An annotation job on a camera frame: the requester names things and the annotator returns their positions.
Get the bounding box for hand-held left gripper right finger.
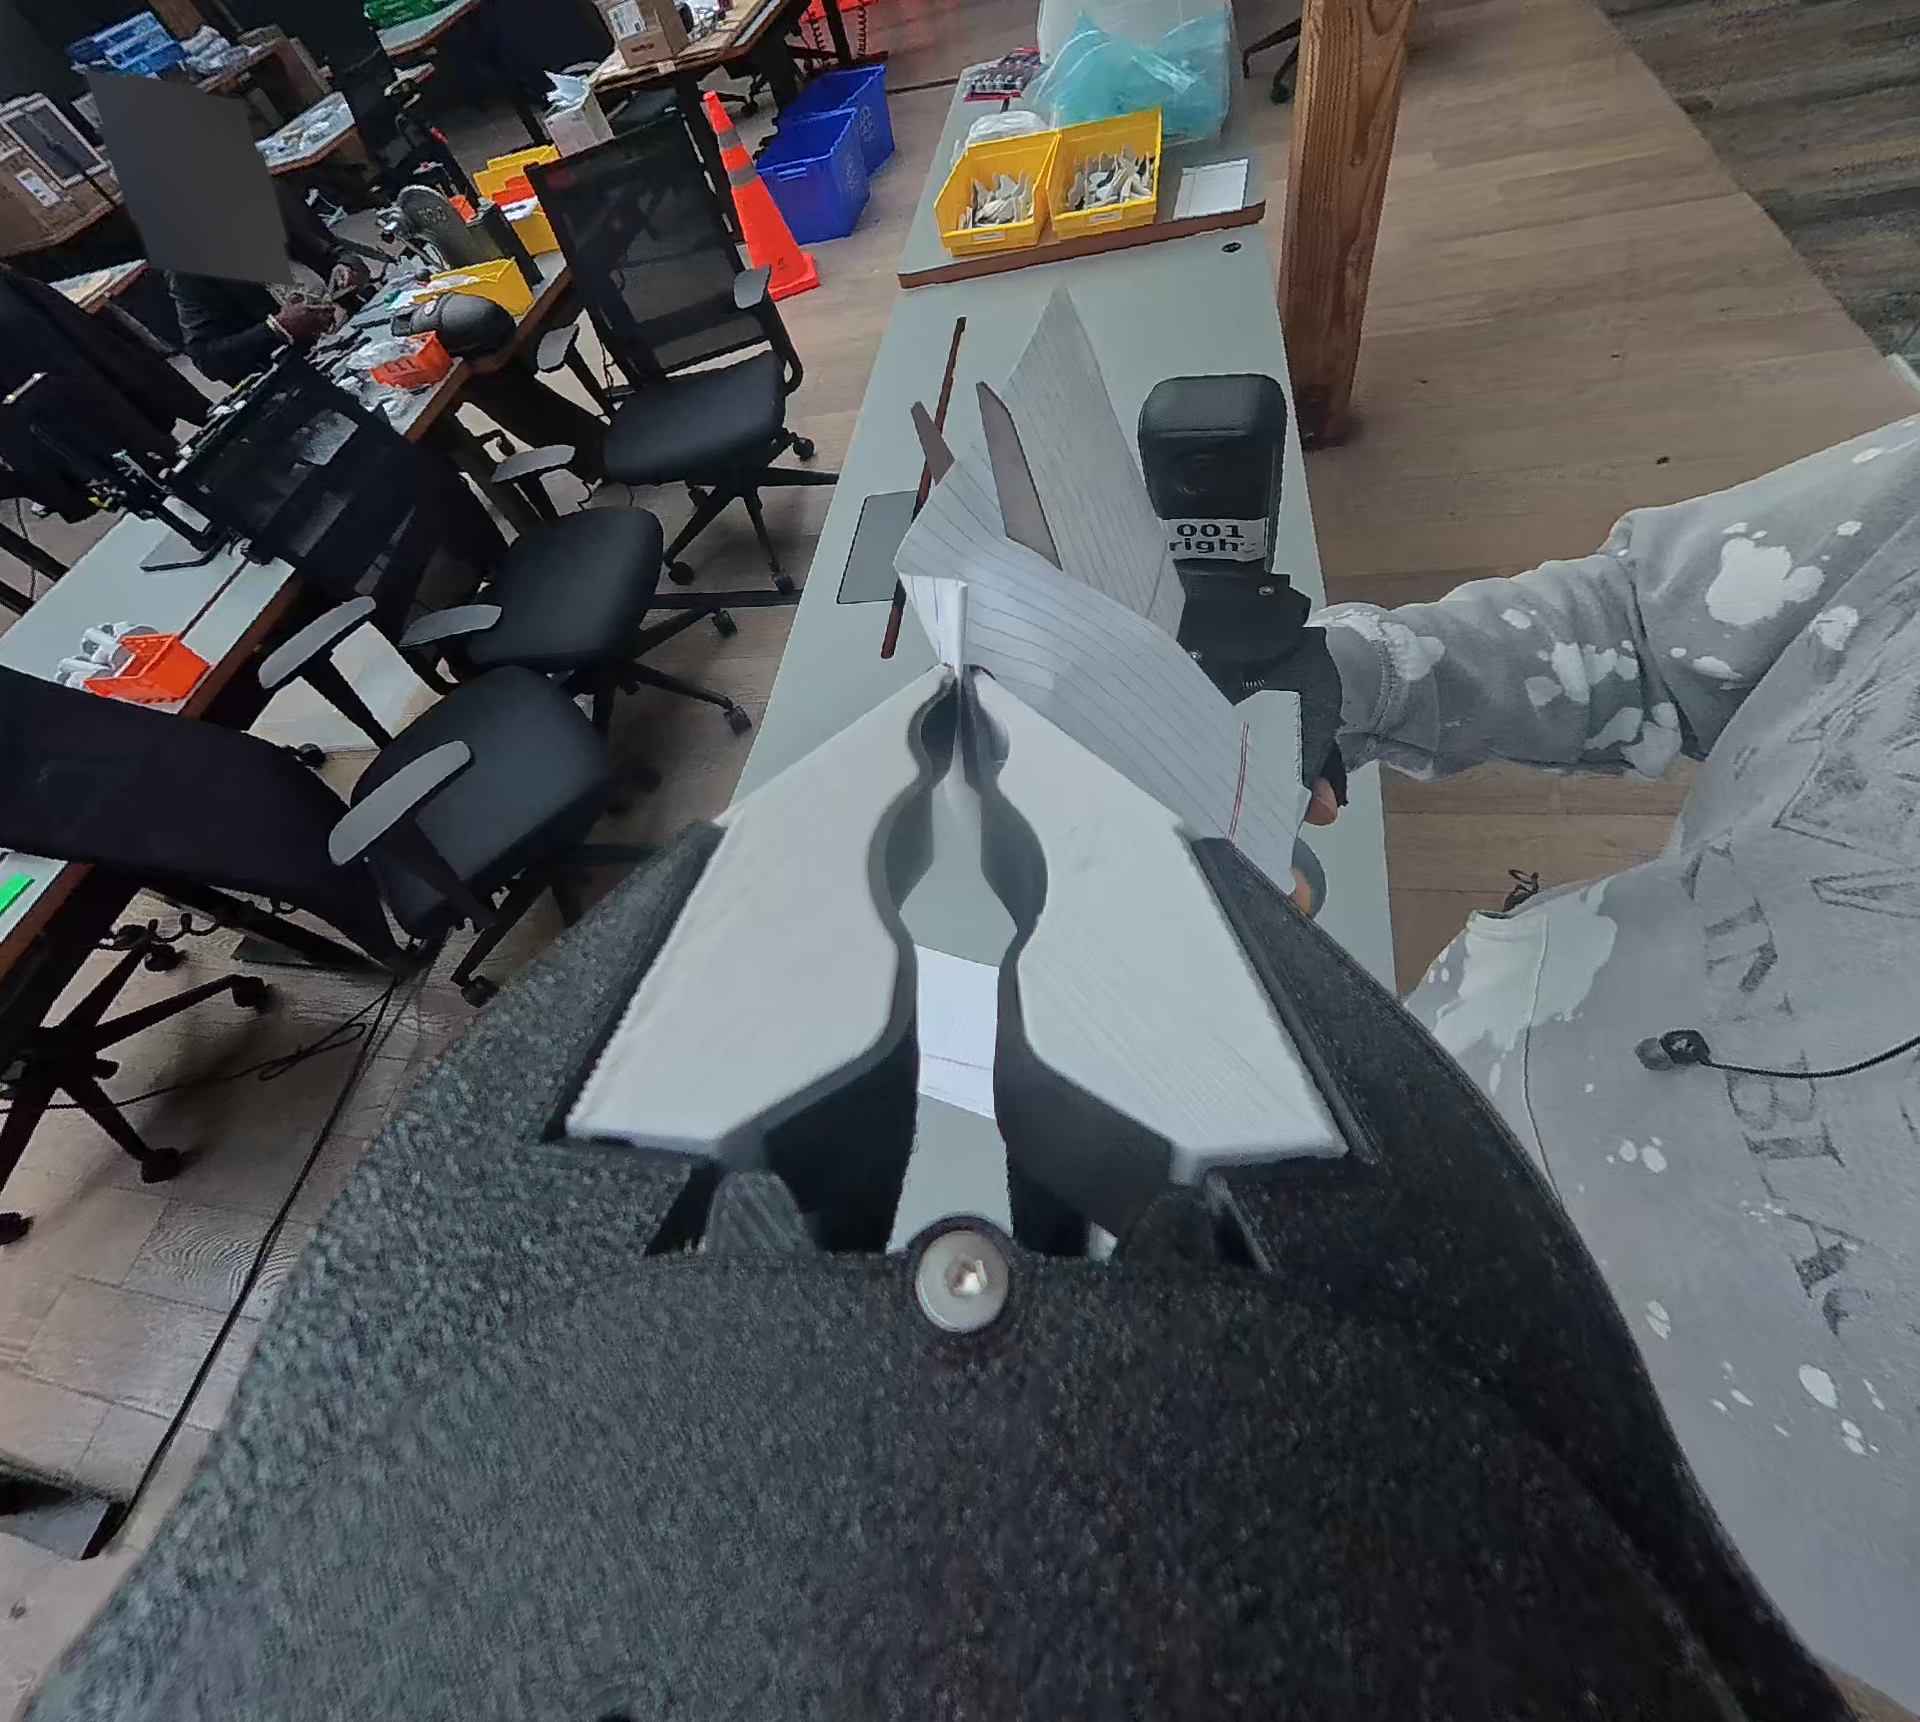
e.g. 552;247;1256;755
967;676;1349;1188

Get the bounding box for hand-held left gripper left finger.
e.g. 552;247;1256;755
566;666;964;1175

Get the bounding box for grey and yellow scissors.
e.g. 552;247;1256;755
906;383;1069;570

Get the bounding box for lined paper sheet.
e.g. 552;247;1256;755
893;284;1307;889

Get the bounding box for person's right hand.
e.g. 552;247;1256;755
1229;624;1349;922

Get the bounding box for yellow parts bin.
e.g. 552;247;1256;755
1048;108;1166;243
470;143;566;259
930;130;1062;259
409;259;537;325

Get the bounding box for teal plastic bag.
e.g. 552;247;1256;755
1025;9;1236;152

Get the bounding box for blue recycling bin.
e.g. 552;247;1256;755
751;108;875;249
779;63;900;176

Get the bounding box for person's grey splattered sweatshirt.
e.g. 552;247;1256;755
1401;414;1920;1717

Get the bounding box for black mesh office chair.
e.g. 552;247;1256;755
524;108;842;596

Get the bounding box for black monitor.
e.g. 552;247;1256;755
168;354;426;562

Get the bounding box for cardboard box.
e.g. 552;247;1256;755
595;0;696;74

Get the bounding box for desk cable hatch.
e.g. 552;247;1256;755
834;490;922;608

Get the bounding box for wooden post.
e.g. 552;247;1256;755
1276;0;1455;451

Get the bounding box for black floor cable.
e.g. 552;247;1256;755
125;973;409;1502

